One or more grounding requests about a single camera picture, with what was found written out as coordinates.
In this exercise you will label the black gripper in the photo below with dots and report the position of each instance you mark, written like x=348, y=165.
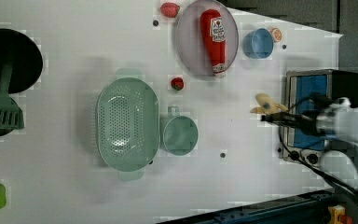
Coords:
x=305, y=124

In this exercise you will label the yellow plush peeled banana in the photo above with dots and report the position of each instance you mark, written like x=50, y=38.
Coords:
x=267, y=106

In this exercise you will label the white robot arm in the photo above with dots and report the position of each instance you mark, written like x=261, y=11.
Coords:
x=335, y=120

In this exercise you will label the green mug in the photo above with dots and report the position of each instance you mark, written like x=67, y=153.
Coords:
x=178, y=134

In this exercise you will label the blue bowl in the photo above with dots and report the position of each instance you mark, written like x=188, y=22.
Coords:
x=258, y=44

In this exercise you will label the orange slice toy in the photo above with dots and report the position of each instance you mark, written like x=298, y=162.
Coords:
x=276, y=35

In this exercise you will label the red strawberry toy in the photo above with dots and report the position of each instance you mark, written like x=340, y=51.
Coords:
x=177, y=83

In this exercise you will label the red ketchup bottle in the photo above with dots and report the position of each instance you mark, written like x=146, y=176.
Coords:
x=214, y=39

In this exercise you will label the green oval colander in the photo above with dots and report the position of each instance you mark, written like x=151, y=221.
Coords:
x=127, y=124

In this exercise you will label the red green radish toy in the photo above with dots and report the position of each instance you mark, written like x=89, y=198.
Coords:
x=169, y=10

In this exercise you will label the green slotted spatula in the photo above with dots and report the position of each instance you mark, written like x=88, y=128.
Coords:
x=11, y=116

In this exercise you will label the black round pan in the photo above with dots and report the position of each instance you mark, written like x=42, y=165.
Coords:
x=21, y=65

